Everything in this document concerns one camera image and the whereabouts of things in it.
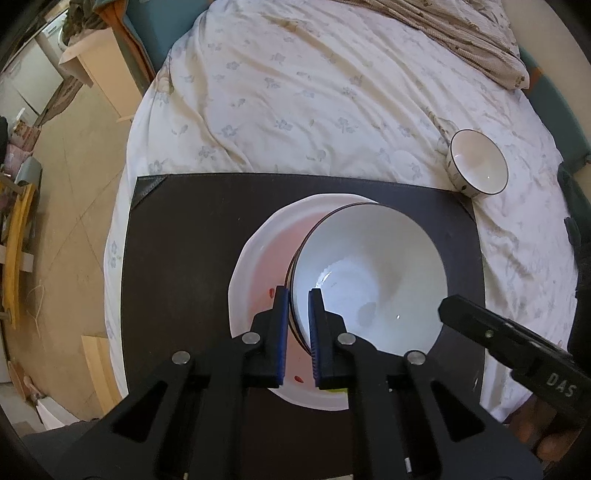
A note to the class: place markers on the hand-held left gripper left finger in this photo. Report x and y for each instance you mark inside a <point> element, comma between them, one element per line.
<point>280,337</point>

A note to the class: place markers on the pink packages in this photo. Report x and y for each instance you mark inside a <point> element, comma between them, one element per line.
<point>21,141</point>

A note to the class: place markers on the light wooden bedside cabinet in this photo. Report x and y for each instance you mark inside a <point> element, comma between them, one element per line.
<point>101,69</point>

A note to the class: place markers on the white cabinet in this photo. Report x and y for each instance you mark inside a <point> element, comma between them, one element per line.
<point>27,74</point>

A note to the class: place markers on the person's right hand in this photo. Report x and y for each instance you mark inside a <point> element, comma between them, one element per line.
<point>540,429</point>

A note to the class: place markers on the beige patterned blanket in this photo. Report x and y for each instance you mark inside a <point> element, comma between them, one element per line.
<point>461,37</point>

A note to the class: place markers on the white floral bedsheet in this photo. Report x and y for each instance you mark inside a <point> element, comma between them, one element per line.
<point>323,92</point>

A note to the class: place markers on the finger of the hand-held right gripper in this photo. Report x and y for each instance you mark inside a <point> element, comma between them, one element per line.
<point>480,330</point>

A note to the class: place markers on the dark green cloth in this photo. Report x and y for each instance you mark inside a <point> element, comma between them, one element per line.
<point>575,189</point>

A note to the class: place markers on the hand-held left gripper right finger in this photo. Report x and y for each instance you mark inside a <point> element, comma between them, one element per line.
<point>316,337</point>

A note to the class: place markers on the black leather mat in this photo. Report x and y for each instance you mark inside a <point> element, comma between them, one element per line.
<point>184,258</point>

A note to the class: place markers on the pink strawberry ceramic plate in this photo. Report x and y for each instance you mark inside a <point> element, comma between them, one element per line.
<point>263,258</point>

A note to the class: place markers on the light wooden board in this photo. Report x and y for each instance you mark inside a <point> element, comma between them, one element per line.
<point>104,374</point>

